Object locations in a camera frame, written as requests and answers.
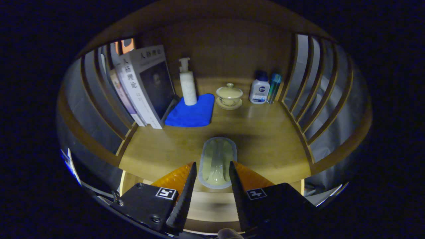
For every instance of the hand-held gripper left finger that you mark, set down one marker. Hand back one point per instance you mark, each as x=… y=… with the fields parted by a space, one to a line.
x=184 y=202

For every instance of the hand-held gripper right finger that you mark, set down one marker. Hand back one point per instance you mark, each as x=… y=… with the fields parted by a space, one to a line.
x=240 y=202

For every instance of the wooden countertop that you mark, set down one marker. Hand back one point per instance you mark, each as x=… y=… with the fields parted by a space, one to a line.
x=265 y=139

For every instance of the wooden cabinet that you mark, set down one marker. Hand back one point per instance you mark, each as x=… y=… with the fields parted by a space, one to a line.
x=225 y=43

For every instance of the blue folded cloth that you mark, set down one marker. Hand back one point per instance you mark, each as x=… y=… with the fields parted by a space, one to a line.
x=191 y=114

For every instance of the beige lidded teacup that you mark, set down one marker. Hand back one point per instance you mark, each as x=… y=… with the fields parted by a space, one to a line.
x=229 y=94

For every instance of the white lotion bottle blue cap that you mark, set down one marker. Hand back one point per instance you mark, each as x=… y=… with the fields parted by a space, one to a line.
x=259 y=91

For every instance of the white pump bottle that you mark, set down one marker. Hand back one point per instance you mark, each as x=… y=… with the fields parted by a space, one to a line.
x=188 y=88

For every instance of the teal spray can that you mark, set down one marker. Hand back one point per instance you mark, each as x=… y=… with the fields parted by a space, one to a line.
x=274 y=88

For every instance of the thin purple book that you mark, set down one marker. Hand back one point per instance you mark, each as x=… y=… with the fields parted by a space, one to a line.
x=124 y=96

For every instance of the thick white book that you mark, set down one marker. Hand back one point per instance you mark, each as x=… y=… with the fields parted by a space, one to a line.
x=146 y=86

